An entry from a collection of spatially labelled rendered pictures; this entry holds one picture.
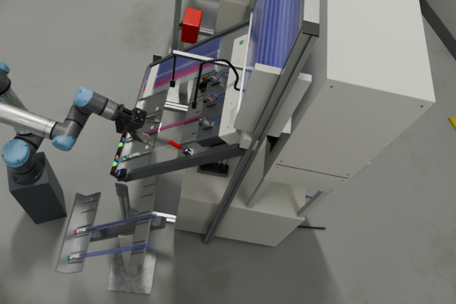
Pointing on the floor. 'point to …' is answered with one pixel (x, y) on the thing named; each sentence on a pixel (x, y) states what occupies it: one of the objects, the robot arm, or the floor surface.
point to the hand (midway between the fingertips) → (155, 134)
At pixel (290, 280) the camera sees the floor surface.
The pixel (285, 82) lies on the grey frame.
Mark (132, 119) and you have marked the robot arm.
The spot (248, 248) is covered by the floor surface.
